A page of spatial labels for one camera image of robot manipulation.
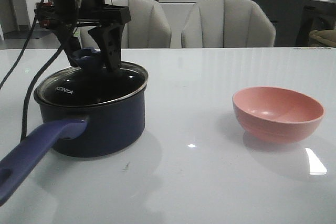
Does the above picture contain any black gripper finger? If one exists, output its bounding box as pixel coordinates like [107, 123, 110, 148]
[52, 24, 81, 67]
[88, 23, 124, 72]

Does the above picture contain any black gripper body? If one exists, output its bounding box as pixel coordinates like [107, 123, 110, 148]
[35, 0, 131, 29]

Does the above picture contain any glass lid with blue knob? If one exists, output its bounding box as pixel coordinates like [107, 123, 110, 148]
[34, 47, 149, 108]

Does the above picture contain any pink plastic bowl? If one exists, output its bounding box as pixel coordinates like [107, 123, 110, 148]
[232, 87, 325, 143]

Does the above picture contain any left beige upholstered chair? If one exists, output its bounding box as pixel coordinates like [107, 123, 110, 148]
[80, 0, 173, 49]

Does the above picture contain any beige upholstered chair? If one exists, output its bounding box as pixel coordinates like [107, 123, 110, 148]
[80, 0, 173, 49]
[181, 0, 276, 48]

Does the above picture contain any dark blue saucepan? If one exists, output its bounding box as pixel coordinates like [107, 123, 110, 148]
[0, 87, 146, 206]

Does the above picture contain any right beige upholstered chair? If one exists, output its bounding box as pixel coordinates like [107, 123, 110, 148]
[181, 0, 276, 48]

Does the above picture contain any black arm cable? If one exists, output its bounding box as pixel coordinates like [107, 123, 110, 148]
[0, 0, 79, 141]

